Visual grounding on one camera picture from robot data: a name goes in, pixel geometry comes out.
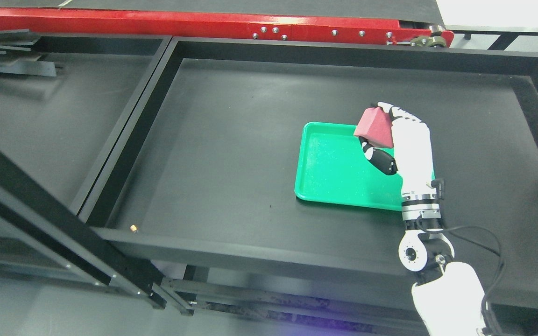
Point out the green plastic tray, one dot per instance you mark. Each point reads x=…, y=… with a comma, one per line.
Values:
x=332, y=169

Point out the black metal shelf right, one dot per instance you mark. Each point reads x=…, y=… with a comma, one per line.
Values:
x=240, y=155

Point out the black metal shelf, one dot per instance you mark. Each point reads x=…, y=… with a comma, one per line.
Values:
x=71, y=126
x=240, y=155

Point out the red conveyor frame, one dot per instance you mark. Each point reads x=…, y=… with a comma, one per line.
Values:
x=218, y=25

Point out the pink cube block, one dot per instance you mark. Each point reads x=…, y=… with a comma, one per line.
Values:
x=375, y=127

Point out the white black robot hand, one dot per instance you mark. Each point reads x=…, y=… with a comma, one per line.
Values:
x=411, y=156

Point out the black metal shelf left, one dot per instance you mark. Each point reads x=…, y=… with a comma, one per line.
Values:
x=71, y=126

